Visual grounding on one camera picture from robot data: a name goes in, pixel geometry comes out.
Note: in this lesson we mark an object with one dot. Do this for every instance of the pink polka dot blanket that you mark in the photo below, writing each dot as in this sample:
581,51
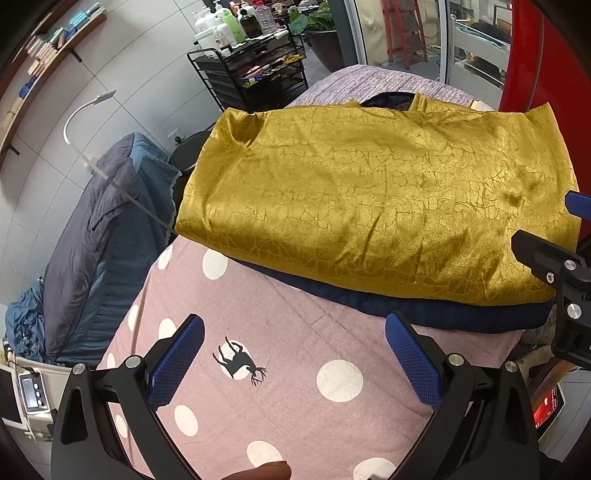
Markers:
286,323

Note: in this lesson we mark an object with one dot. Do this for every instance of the grey-blue duvet on bed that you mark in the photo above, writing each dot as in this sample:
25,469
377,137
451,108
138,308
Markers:
92,240

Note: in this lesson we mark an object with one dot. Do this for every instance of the wooden wall shelf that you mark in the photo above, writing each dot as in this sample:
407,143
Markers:
51,64

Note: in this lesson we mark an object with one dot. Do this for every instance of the group of toiletry bottles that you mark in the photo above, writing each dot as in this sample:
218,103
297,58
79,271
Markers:
221,27

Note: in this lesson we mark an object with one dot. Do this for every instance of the black round stool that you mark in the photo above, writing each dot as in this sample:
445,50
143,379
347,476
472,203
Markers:
184,152

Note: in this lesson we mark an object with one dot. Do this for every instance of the blue crumpled jacket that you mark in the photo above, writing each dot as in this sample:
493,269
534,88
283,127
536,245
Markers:
23,323

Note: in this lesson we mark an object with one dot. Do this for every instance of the wall socket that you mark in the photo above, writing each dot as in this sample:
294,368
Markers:
177,137

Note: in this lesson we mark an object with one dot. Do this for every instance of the device with red screen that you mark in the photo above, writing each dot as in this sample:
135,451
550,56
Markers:
547,406

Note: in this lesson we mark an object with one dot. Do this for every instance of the red wooden ladder shelf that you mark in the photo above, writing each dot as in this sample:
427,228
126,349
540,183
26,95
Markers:
397,37

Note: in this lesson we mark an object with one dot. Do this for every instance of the gold patterned padded jacket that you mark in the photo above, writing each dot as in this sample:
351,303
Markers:
369,198

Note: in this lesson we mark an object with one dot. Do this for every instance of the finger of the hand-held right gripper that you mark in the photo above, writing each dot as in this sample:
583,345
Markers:
540,254
579,203

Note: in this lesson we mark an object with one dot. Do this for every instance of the navy blue garment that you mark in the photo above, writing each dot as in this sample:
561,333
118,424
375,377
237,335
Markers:
461,318

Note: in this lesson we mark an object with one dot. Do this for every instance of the potted green plant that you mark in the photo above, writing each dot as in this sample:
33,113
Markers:
314,18

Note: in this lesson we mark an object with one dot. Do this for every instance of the grey control panel device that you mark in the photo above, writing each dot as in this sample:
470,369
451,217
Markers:
33,392

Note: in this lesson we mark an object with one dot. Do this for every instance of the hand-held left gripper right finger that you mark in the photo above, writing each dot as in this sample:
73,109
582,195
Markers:
413,364

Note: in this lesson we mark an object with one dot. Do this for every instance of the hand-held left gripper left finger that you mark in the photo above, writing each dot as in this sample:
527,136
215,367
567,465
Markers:
178,357

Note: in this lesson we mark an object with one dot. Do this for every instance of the person's left hand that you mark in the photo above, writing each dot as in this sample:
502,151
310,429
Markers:
258,473

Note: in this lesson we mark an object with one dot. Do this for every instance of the white monitor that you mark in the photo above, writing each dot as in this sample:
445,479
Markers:
9,397

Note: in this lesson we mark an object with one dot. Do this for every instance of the white gooseneck floor lamp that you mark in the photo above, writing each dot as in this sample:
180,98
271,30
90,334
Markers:
104,96

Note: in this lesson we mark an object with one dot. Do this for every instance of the red column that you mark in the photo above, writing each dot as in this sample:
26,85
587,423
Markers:
545,69

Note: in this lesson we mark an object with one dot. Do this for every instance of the row of books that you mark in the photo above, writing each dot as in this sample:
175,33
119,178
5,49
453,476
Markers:
46,50

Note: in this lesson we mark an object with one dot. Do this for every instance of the white metal rack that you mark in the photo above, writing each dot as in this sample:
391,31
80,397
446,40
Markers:
475,64

